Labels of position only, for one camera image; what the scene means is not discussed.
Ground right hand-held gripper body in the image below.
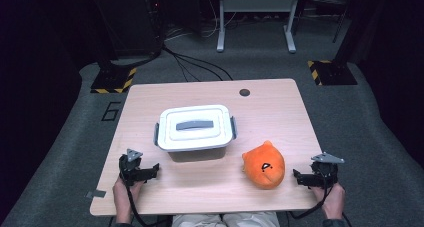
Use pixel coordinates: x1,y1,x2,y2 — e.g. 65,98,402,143
309,152,346,189

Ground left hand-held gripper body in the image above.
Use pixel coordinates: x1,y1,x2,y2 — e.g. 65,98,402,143
118,148,148,188

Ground orange plush toy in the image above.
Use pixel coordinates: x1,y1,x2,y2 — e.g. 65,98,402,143
241,139,287,191

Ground white lid with grey handle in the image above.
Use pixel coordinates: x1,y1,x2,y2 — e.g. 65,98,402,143
157,104,234,153

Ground person's left hand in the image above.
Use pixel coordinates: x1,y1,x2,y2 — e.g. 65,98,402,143
112,177,147,211

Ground person's right hand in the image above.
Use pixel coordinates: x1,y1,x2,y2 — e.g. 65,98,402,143
311,181,347,220

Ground grey tape strip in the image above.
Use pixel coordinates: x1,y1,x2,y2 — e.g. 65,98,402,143
85,189,107,200

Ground black stand base hazard stripes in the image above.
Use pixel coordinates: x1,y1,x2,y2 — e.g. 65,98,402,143
306,59,359,87
90,60,138,95

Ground person's legs in light trousers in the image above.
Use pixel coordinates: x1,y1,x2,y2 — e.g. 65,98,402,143
171,211,282,227

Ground dark equipment cabinet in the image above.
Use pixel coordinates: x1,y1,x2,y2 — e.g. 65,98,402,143
88,0,165,61

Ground right hand-held gripper black cable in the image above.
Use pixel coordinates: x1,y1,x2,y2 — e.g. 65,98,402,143
288,173,354,227

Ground hand-held gripper black cable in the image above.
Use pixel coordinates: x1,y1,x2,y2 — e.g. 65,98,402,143
123,180,158,227
288,173,354,227

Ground left hand-held gripper black cable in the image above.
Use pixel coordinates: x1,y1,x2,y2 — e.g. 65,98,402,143
123,180,158,227

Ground black cables on floor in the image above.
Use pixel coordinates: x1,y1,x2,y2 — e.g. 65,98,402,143
162,45,234,83

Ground white metal desk frame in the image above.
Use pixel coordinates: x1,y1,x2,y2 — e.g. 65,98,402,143
216,0,303,54

